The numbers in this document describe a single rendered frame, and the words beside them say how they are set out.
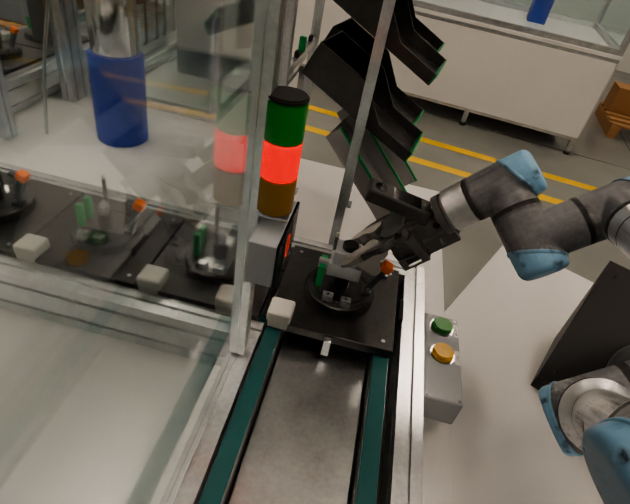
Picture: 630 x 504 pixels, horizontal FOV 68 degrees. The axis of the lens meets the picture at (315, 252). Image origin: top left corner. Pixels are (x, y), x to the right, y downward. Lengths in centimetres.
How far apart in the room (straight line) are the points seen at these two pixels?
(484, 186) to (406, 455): 43
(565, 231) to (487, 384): 43
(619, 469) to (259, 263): 43
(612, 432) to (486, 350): 67
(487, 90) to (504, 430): 409
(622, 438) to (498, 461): 51
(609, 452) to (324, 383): 51
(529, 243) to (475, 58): 409
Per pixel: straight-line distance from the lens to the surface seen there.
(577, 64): 485
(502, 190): 77
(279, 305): 88
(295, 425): 82
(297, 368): 88
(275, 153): 57
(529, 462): 101
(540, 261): 75
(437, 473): 91
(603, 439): 49
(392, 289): 100
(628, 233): 73
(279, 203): 61
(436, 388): 88
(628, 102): 645
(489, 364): 111
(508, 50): 478
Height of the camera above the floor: 161
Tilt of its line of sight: 38 degrees down
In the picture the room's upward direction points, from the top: 12 degrees clockwise
